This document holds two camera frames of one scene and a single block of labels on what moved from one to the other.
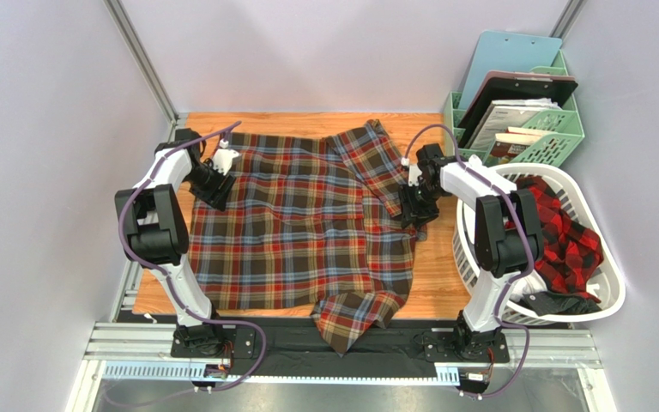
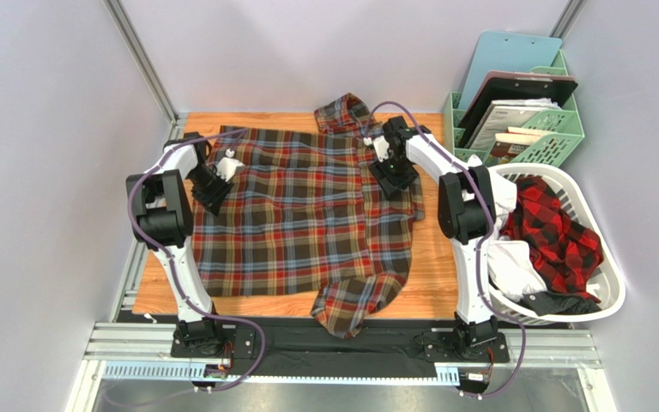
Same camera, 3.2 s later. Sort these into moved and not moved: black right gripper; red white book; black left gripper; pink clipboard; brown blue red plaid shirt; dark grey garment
Moved: black right gripper; brown blue red plaid shirt
Not moved: red white book; dark grey garment; pink clipboard; black left gripper
